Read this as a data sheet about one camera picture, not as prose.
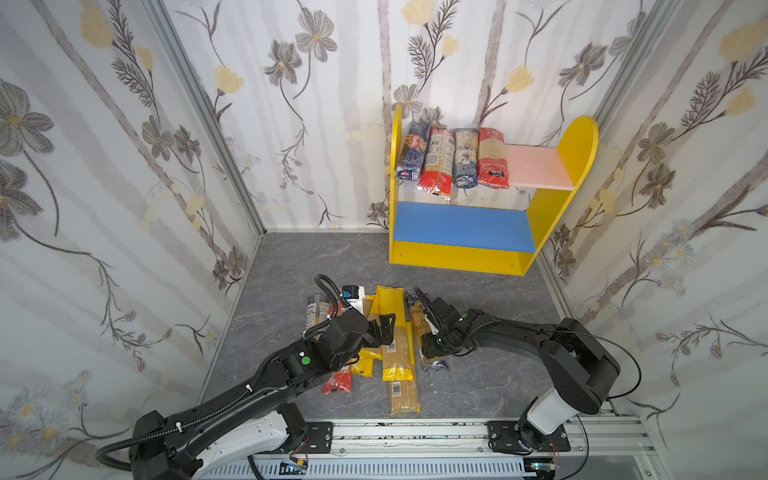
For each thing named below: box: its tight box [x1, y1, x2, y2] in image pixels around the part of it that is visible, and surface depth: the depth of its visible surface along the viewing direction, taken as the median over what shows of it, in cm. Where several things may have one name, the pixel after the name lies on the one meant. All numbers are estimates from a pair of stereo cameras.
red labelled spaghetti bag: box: [417, 126, 456, 201], surface depth 79 cm
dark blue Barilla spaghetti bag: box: [396, 121, 431, 181], surface depth 79 cm
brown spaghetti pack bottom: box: [389, 380, 421, 415], surface depth 80 cm
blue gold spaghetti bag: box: [452, 128, 479, 189], surface depth 81 cm
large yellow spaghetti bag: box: [370, 285, 415, 382], surface depth 86 cm
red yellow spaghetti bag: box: [477, 127, 510, 189], surface depth 80 cm
